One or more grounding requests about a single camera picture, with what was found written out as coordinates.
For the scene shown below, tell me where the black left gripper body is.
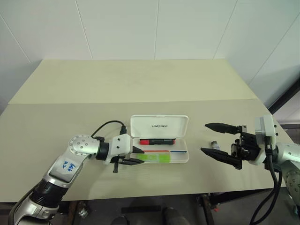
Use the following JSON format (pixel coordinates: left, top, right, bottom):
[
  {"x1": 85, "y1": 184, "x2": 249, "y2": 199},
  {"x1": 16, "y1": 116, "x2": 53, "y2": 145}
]
[{"x1": 110, "y1": 154, "x2": 130, "y2": 174}]

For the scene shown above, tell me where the black marker with red cap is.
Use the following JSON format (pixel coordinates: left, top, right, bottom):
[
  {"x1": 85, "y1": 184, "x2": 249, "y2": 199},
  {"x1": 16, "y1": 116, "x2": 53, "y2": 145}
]
[{"x1": 139, "y1": 138, "x2": 177, "y2": 146}]

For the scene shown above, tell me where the green eraser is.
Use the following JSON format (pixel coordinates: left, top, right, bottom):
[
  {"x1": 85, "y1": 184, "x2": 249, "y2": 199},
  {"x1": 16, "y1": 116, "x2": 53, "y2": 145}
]
[{"x1": 136, "y1": 153, "x2": 172, "y2": 164}]

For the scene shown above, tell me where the white hinged pencil case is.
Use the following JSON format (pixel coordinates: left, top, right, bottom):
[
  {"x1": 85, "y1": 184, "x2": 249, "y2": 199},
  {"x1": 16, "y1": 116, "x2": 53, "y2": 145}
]
[{"x1": 130, "y1": 114, "x2": 190, "y2": 165}]

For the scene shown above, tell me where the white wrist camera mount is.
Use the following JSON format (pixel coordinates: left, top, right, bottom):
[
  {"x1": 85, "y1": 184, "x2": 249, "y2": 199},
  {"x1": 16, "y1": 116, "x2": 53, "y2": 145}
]
[
  {"x1": 105, "y1": 134, "x2": 133, "y2": 165},
  {"x1": 254, "y1": 114, "x2": 279, "y2": 166}
]

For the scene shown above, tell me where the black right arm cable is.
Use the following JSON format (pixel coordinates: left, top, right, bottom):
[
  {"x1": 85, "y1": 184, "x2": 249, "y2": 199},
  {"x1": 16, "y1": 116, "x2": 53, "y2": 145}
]
[{"x1": 249, "y1": 137, "x2": 282, "y2": 225}]

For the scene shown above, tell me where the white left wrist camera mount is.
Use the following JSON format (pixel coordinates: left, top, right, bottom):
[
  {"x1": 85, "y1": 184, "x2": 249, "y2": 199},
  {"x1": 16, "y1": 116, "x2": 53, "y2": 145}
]
[{"x1": 105, "y1": 134, "x2": 133, "y2": 165}]

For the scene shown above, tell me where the black metal table frame bar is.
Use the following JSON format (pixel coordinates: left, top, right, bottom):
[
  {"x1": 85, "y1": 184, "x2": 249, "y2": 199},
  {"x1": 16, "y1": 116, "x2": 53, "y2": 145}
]
[{"x1": 210, "y1": 188, "x2": 275, "y2": 205}]

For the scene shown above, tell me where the small dark rounded shape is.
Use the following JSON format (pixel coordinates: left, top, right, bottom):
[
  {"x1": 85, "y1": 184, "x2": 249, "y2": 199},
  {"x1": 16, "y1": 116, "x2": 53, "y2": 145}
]
[{"x1": 112, "y1": 216, "x2": 129, "y2": 225}]

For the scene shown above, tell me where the rusty table leg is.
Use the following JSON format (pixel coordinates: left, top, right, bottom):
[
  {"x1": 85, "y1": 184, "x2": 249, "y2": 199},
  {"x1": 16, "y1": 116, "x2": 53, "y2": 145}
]
[{"x1": 69, "y1": 201, "x2": 80, "y2": 225}]

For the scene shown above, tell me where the black window frame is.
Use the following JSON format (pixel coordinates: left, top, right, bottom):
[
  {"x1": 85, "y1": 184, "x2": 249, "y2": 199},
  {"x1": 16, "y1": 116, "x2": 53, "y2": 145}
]
[{"x1": 267, "y1": 76, "x2": 300, "y2": 122}]

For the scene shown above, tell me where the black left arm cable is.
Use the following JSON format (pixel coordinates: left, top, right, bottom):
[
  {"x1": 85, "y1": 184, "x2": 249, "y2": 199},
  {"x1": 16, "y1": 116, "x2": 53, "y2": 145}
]
[{"x1": 90, "y1": 120, "x2": 128, "y2": 141}]

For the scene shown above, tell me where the large dark rounded shape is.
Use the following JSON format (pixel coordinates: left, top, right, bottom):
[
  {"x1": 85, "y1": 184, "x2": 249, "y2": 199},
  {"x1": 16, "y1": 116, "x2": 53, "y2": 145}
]
[{"x1": 163, "y1": 206, "x2": 188, "y2": 225}]

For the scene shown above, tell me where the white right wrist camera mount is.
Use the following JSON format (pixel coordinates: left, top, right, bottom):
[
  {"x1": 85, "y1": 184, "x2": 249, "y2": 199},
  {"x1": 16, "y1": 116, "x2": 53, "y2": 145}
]
[{"x1": 254, "y1": 114, "x2": 279, "y2": 166}]

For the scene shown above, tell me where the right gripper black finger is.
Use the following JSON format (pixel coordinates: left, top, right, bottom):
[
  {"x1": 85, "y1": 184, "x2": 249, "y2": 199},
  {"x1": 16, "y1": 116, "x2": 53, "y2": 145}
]
[
  {"x1": 200, "y1": 147, "x2": 235, "y2": 165},
  {"x1": 204, "y1": 122, "x2": 238, "y2": 135}
]

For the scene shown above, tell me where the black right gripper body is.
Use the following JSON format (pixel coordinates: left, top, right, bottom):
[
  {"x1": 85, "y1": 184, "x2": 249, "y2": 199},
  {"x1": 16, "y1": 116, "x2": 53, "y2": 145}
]
[{"x1": 231, "y1": 123, "x2": 261, "y2": 171}]

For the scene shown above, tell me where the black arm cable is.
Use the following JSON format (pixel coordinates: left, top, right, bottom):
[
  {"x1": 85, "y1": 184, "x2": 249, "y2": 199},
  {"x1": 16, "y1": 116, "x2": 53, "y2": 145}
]
[
  {"x1": 90, "y1": 120, "x2": 128, "y2": 141},
  {"x1": 249, "y1": 137, "x2": 282, "y2": 225}
]

